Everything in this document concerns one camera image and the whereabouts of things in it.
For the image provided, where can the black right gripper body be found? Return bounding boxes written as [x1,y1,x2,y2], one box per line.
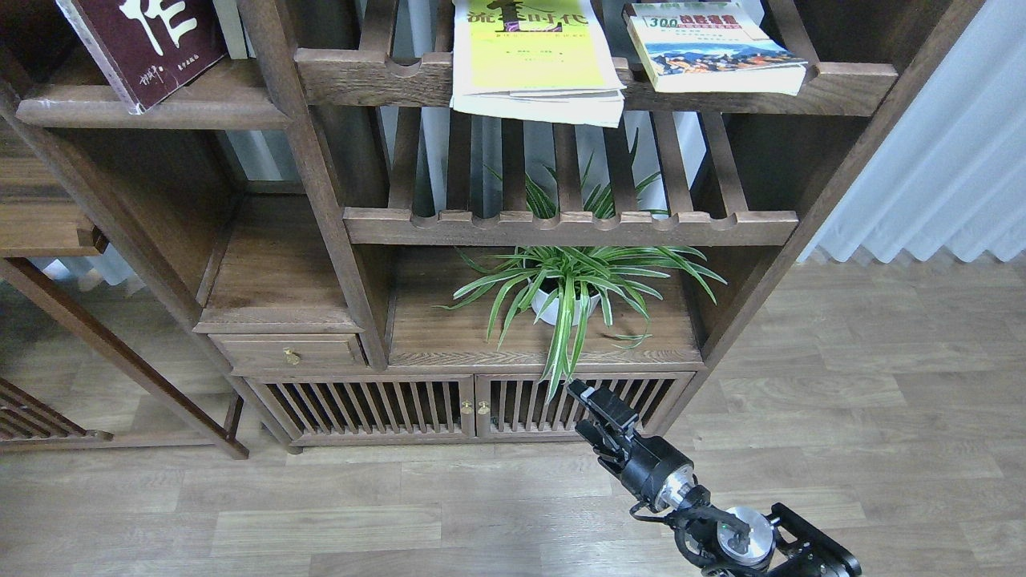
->
[597,427,695,514]

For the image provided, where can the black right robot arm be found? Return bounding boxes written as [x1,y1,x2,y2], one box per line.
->
[568,380,862,576]

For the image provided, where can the dark wooden bookshelf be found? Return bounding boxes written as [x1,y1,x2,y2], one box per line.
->
[2,1,983,450]

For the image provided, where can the white pleated curtain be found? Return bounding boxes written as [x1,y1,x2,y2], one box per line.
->
[799,1,1025,263]

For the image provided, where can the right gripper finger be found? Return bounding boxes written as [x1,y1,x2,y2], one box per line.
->
[576,421,618,462]
[568,379,639,434]

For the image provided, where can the brass drawer knob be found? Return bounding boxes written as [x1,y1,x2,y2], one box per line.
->
[283,348,303,366]

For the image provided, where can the blue landscape cover book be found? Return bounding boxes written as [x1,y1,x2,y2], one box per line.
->
[622,2,807,95]

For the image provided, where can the white plant pot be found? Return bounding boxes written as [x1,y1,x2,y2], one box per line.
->
[531,289,600,326]

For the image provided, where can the maroon book white characters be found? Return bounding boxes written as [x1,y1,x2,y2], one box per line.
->
[56,1,228,115]

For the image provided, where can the yellow cover book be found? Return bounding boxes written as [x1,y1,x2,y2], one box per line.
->
[450,1,625,128]

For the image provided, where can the white upright book spine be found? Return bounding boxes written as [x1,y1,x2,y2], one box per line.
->
[212,0,249,61]

